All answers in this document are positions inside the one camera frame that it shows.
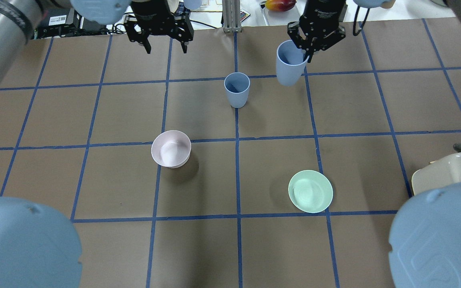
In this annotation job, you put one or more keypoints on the cream white toaster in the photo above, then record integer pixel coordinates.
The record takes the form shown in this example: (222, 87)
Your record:
(437, 174)

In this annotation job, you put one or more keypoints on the mint green bowl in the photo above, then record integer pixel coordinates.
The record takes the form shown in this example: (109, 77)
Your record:
(310, 191)

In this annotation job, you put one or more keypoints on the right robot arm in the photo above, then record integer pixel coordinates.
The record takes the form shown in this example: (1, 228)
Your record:
(425, 235)

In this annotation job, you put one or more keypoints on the mango fruit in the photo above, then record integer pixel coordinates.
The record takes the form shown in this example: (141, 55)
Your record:
(280, 5)

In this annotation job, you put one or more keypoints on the pink bowl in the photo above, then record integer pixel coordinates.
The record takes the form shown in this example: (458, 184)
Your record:
(171, 149)

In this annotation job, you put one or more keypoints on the black computer box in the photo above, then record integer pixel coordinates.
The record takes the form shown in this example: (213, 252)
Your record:
(58, 22)

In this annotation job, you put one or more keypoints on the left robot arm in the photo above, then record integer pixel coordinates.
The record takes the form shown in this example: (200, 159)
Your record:
(74, 210)

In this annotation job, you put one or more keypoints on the blue cup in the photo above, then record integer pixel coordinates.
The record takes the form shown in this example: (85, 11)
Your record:
(290, 63)
(237, 87)

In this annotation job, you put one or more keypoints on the aluminium frame post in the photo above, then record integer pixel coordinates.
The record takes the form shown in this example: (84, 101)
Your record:
(231, 14)

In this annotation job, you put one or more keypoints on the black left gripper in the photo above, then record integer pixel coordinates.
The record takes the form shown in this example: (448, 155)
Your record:
(153, 11)

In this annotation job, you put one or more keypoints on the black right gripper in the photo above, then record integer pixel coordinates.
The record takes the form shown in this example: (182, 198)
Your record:
(321, 12)

